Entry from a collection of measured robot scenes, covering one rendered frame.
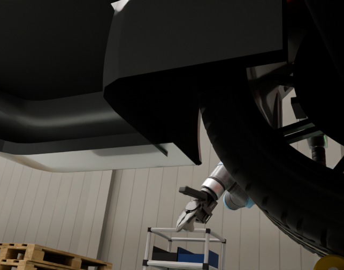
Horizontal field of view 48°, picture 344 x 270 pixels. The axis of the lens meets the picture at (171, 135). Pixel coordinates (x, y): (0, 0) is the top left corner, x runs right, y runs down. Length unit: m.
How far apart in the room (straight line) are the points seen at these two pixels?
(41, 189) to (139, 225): 1.77
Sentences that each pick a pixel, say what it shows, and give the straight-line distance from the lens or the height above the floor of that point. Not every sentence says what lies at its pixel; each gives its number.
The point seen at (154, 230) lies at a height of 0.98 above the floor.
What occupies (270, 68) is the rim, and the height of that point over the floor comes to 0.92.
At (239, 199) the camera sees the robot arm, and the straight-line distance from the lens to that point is 1.65.
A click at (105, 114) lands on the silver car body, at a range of 0.90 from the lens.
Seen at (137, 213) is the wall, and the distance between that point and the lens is 4.74.
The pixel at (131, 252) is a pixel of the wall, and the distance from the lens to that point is 4.67.
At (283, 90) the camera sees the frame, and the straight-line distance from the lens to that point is 0.97.
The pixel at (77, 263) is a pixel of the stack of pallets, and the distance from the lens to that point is 3.98.
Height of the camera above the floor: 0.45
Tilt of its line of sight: 24 degrees up
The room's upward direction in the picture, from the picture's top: 7 degrees clockwise
